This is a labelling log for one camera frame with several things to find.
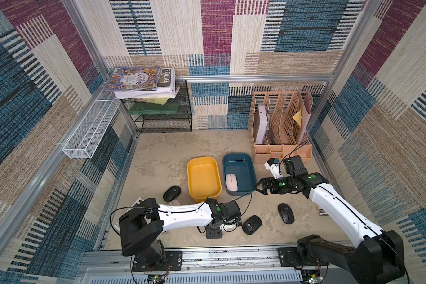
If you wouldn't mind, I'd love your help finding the white box in organizer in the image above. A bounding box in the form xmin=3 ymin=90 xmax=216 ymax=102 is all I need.
xmin=253 ymin=104 xmax=269 ymax=145

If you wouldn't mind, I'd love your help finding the green folder on shelf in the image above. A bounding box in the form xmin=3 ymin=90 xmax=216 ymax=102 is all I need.
xmin=128 ymin=102 xmax=179 ymax=115

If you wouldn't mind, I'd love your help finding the yellow paper in organizer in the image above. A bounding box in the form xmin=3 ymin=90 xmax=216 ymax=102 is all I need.
xmin=292 ymin=108 xmax=302 ymax=127

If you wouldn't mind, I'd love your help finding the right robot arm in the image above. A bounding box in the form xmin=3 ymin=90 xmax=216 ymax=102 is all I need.
xmin=254 ymin=156 xmax=408 ymax=284

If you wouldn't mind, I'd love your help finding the black and white folio book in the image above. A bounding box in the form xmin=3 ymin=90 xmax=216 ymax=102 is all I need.
xmin=113 ymin=67 xmax=180 ymax=99

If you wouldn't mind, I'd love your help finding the black mouse centre front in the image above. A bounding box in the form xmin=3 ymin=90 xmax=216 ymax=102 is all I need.
xmin=242 ymin=215 xmax=263 ymax=235

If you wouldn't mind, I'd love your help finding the pink mouse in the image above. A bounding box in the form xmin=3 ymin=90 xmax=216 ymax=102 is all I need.
xmin=225 ymin=173 xmax=238 ymax=192

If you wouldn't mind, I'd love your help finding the small white pink device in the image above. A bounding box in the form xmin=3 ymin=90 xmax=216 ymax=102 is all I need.
xmin=318 ymin=207 xmax=328 ymax=216

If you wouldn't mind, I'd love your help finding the pink desktop file organizer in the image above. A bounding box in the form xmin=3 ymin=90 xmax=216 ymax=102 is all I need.
xmin=248 ymin=91 xmax=314 ymax=163

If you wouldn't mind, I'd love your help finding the yellow plastic storage box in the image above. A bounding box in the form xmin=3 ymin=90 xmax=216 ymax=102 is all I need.
xmin=187 ymin=156 xmax=222 ymax=202

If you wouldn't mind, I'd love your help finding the white wire mesh basket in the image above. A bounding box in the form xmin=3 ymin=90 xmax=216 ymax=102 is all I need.
xmin=63 ymin=99 xmax=120 ymax=159

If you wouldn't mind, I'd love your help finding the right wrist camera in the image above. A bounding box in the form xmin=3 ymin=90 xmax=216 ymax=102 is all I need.
xmin=265 ymin=158 xmax=283 ymax=179

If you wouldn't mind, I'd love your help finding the colourful picture book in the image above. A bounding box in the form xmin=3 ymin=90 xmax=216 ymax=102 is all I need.
xmin=104 ymin=67 xmax=162 ymax=92

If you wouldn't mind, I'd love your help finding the black mouse right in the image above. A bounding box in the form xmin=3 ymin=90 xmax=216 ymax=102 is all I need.
xmin=278 ymin=203 xmax=295 ymax=224

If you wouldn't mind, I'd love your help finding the black wire shelf rack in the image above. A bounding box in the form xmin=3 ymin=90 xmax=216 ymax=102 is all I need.
xmin=122 ymin=80 xmax=193 ymax=134

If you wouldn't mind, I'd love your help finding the black mouse far left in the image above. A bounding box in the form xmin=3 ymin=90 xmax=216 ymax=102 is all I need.
xmin=163 ymin=185 xmax=182 ymax=202

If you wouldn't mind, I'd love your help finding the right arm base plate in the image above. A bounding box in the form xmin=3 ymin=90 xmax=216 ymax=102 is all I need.
xmin=277 ymin=247 xmax=330 ymax=270

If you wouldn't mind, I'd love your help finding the teal plastic storage box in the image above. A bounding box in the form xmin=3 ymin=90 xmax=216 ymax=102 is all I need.
xmin=222 ymin=153 xmax=257 ymax=196

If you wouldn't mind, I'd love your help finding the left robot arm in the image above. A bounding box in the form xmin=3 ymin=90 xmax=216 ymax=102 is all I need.
xmin=118 ymin=198 xmax=241 ymax=269

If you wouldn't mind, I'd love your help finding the black mouse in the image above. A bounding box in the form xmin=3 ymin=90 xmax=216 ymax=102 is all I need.
xmin=278 ymin=203 xmax=295 ymax=224
xmin=242 ymin=215 xmax=263 ymax=235
xmin=163 ymin=185 xmax=182 ymax=202

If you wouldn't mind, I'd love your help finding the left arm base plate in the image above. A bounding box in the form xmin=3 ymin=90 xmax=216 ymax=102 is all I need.
xmin=131 ymin=250 xmax=183 ymax=272

